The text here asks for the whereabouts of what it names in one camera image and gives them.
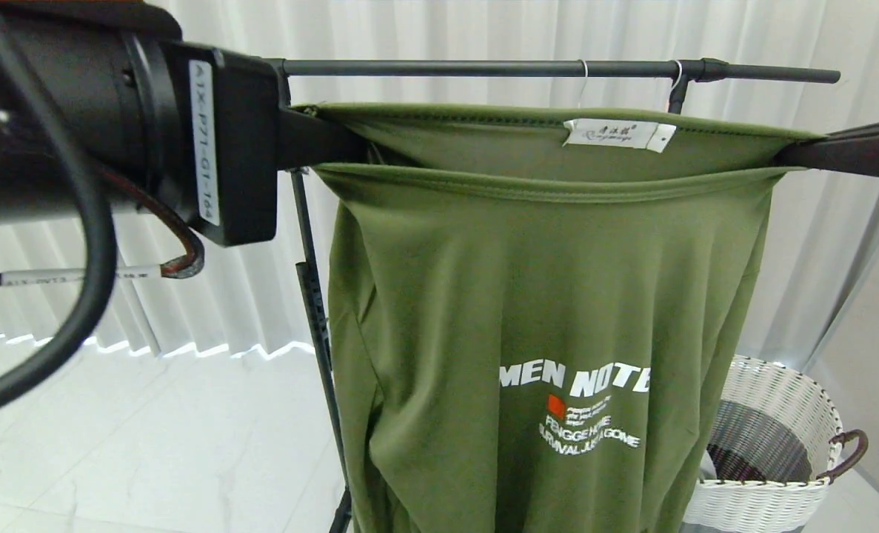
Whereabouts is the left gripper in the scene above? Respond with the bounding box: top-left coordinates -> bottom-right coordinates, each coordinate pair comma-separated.
0,26 -> 283,247

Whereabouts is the green long-sleeved shirt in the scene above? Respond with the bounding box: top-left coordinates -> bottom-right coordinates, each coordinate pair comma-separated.
295,102 -> 825,533

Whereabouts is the black clothes rack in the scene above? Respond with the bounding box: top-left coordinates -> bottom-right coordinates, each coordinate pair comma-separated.
265,58 -> 841,533

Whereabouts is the white laundry basket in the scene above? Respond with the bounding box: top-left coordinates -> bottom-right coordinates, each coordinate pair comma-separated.
680,355 -> 869,533

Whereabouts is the white curtain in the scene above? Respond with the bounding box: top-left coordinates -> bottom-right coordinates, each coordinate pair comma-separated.
0,0 -> 879,375

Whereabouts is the black cable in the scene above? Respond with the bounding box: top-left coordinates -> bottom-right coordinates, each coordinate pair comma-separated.
0,0 -> 119,424

